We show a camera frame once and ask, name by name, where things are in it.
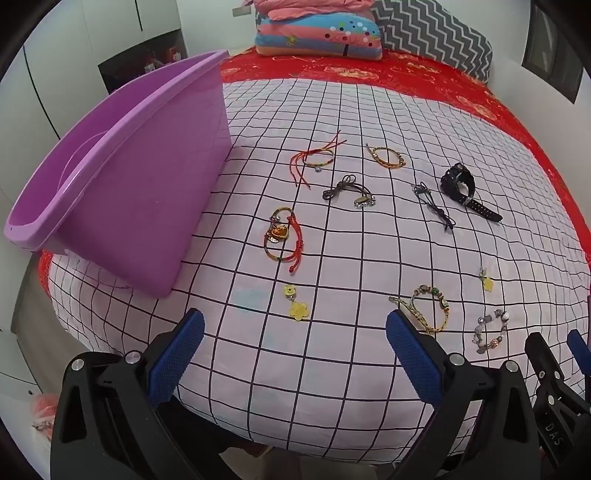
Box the stone bead bracelet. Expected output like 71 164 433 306
471 308 511 354

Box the large yellow flower charm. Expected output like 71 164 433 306
283 285 310 321

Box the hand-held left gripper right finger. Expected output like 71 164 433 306
383 308 541 480

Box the wall niche shelf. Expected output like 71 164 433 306
98 30 188 95

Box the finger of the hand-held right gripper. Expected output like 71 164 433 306
567 329 591 384
525 331 564 393

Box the orange plastic bag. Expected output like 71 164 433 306
30 392 61 432

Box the green bead braided bracelet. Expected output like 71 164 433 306
388 285 452 335

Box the dark window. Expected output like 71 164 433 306
522 0 585 103

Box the brown cord bracelet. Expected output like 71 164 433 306
322 174 377 210

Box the white wardrobe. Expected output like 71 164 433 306
0 0 190 222

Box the purple plastic basin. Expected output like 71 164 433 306
4 50 232 298

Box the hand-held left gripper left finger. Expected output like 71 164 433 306
50 308 241 480

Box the black cord necklace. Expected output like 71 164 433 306
412 182 455 232

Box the gold braided bracelet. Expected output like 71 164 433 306
366 143 407 169

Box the red string bracelet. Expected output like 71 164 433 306
290 130 348 188

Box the colourful striped pillow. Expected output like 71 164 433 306
255 7 384 61

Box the pink folded quilt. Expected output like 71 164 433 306
253 0 377 23

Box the black wristwatch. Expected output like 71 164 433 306
438 162 504 223

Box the red floral bedsheet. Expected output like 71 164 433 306
37 48 591 301

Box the bear charm red bracelet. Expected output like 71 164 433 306
263 207 308 273

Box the grey zigzag headboard cushion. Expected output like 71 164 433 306
369 0 494 85

